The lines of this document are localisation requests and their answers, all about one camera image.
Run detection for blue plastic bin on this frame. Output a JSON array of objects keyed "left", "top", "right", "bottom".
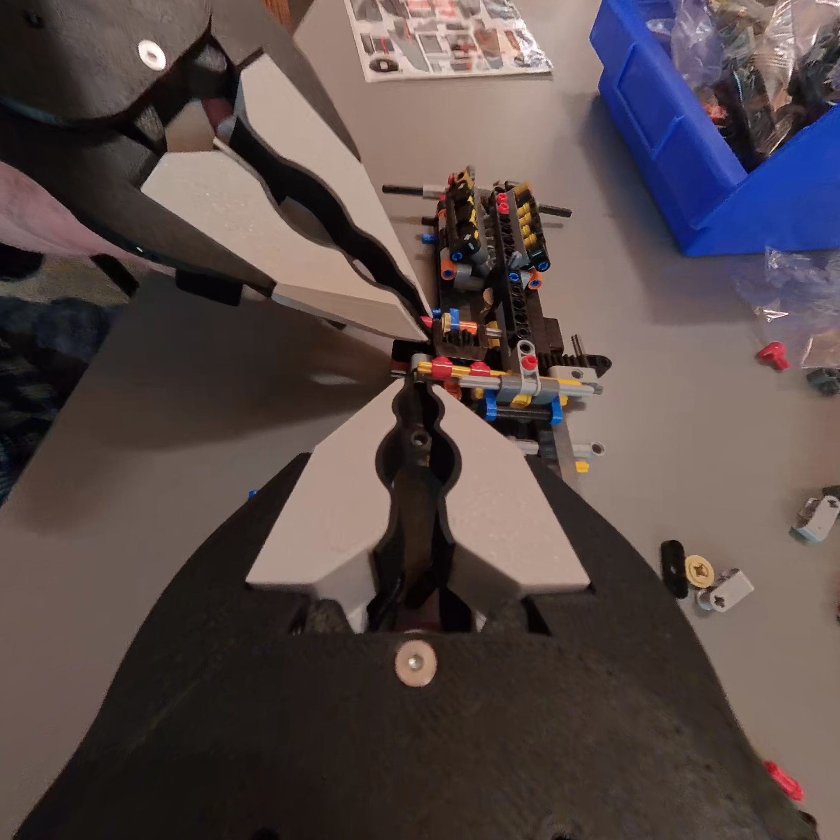
[{"left": 589, "top": 0, "right": 840, "bottom": 258}]

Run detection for small red lego pin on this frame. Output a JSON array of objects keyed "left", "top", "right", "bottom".
[{"left": 763, "top": 760, "right": 805, "bottom": 803}]

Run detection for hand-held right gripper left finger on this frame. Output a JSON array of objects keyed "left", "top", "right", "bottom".
[{"left": 245, "top": 379, "right": 413, "bottom": 632}]

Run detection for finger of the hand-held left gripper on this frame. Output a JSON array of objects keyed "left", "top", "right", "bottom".
[
  {"left": 141, "top": 150, "right": 434, "bottom": 343},
  {"left": 228, "top": 51, "right": 438, "bottom": 324}
]

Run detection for lego vehicle chassis model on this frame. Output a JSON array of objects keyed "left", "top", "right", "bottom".
[{"left": 382, "top": 167, "right": 613, "bottom": 488}]

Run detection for light grey lego beam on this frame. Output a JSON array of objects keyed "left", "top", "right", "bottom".
[{"left": 789, "top": 495, "right": 840, "bottom": 544}]

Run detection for lego sticker sheet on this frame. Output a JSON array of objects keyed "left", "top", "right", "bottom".
[{"left": 344, "top": 0, "right": 554, "bottom": 83}]

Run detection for grey lego connector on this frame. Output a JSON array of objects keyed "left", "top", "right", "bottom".
[{"left": 696, "top": 568, "right": 754, "bottom": 613}]

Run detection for clear bags of lego parts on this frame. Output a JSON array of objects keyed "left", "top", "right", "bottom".
[{"left": 659, "top": 0, "right": 840, "bottom": 173}]

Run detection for dark blue patterned cloth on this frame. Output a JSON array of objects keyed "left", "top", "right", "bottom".
[{"left": 0, "top": 256, "right": 132, "bottom": 509}]

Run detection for short black lego beam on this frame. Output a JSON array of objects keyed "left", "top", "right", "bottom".
[{"left": 659, "top": 539, "right": 689, "bottom": 599}]

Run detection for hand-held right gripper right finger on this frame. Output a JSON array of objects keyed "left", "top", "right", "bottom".
[{"left": 430, "top": 386, "right": 592, "bottom": 632}]

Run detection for clear plastic bag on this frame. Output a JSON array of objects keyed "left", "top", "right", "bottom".
[{"left": 731, "top": 246, "right": 840, "bottom": 368}]

